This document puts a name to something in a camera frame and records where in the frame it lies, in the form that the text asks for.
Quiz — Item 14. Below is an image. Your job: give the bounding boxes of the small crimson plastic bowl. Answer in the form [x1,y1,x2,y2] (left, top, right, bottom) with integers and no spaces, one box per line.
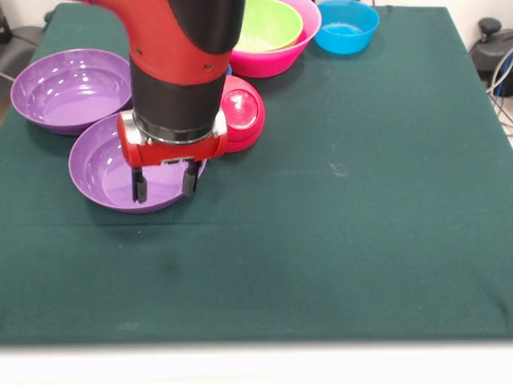
[219,75,266,153]

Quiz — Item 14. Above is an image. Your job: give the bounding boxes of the large pink plastic bowl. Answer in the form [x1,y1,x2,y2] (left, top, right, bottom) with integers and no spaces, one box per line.
[228,0,322,79]

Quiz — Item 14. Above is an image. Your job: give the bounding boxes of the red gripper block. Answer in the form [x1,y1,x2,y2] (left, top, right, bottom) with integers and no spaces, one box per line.
[116,110,228,204]

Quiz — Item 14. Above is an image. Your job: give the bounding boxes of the grey pedestal foot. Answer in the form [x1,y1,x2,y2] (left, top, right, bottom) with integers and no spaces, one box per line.
[0,26,44,81]
[469,17,513,75]

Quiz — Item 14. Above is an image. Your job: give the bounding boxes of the tangled cable bundle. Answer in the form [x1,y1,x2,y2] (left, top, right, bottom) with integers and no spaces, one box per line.
[487,46,513,129]

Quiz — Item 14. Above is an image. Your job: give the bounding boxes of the green plastic bowl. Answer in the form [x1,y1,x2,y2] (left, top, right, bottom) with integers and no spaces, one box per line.
[232,0,304,53]

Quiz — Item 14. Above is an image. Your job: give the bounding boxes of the purple plastic bowl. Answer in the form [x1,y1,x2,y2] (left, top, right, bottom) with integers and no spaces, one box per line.
[68,113,208,214]
[10,48,134,136]

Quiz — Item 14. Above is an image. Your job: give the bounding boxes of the light blue plastic bowl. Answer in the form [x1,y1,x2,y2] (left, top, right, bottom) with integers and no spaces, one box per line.
[314,0,381,55]

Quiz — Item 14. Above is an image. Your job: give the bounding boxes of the dark green tablecloth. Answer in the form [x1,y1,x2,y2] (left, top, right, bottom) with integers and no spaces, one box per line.
[0,2,513,346]

